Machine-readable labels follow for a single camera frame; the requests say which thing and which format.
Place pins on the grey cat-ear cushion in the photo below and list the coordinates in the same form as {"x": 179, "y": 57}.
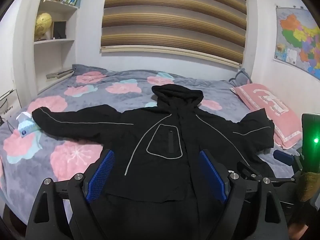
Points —
{"x": 241, "y": 78}

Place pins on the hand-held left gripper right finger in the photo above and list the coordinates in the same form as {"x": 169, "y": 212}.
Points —
{"x": 212, "y": 175}

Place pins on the pink pillow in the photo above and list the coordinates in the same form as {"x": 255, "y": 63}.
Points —
{"x": 270, "y": 110}

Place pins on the yellow globe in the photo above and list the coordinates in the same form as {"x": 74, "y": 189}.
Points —
{"x": 43, "y": 26}

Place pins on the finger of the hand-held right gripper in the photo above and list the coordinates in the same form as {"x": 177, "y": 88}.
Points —
{"x": 246, "y": 170}
{"x": 282, "y": 157}

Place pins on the grey floral blanket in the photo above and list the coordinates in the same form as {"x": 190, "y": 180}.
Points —
{"x": 75, "y": 110}

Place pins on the blue and white packet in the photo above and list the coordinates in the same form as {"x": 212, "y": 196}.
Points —
{"x": 26, "y": 126}

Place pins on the colourful wall map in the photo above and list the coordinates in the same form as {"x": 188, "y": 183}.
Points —
{"x": 298, "y": 37}

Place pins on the striped window blind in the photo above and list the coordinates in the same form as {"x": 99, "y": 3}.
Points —
{"x": 175, "y": 17}

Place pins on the white wall shelf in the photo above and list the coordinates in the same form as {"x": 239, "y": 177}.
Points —
{"x": 56, "y": 32}

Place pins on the black hooded jacket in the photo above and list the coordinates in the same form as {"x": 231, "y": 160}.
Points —
{"x": 160, "y": 140}

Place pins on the white cardboard box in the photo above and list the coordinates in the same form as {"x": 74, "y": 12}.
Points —
{"x": 8, "y": 105}

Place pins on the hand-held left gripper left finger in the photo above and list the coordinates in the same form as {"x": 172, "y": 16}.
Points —
{"x": 100, "y": 175}

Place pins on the black picture frame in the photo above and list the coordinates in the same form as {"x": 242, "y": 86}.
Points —
{"x": 59, "y": 29}

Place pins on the flat stack of books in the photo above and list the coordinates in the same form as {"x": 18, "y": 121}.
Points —
{"x": 58, "y": 74}

